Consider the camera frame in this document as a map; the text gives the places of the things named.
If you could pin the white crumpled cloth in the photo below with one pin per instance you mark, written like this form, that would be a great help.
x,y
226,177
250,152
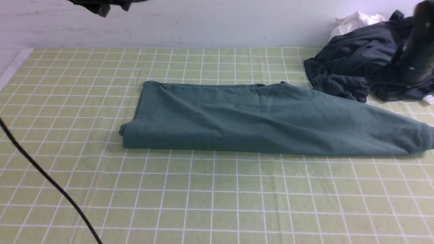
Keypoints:
x,y
354,21

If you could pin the green checkered tablecloth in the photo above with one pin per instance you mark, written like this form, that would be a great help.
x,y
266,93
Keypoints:
x,y
66,105

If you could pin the dark grey crumpled garment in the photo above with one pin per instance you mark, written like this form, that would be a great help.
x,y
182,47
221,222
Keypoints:
x,y
359,63

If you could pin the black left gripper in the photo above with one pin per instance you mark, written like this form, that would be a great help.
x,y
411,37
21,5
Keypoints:
x,y
102,7

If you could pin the green long-sleeved shirt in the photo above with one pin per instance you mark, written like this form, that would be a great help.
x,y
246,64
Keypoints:
x,y
278,118

